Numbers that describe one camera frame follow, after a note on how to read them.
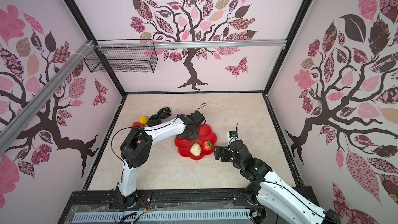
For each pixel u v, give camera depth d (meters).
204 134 0.95
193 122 0.70
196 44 0.93
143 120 0.99
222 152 0.68
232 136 0.68
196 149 0.83
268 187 0.50
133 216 0.72
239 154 0.56
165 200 0.74
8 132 0.50
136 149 0.51
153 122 1.00
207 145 0.86
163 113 1.03
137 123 0.98
